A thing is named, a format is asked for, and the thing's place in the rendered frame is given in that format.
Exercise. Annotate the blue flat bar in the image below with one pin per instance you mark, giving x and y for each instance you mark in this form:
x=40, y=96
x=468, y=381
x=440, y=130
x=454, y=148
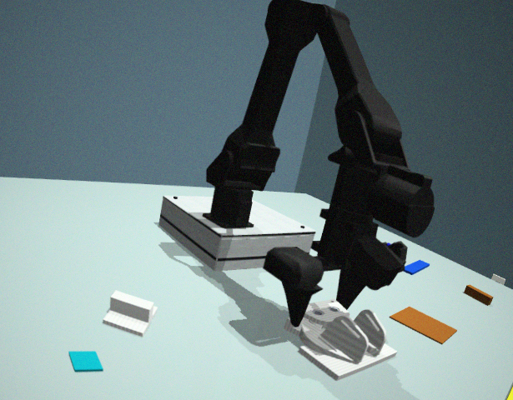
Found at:
x=415, y=267

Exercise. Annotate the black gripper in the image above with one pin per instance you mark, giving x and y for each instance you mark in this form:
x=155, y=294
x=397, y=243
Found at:
x=300, y=272

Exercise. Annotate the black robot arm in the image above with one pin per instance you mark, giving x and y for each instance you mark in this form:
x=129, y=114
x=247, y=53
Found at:
x=374, y=177

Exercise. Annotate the cyan flat square plate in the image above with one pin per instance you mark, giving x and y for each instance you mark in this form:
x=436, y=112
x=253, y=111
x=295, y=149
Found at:
x=85, y=361

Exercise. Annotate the orange-brown flat plate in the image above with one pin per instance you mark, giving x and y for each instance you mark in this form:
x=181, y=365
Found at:
x=424, y=324

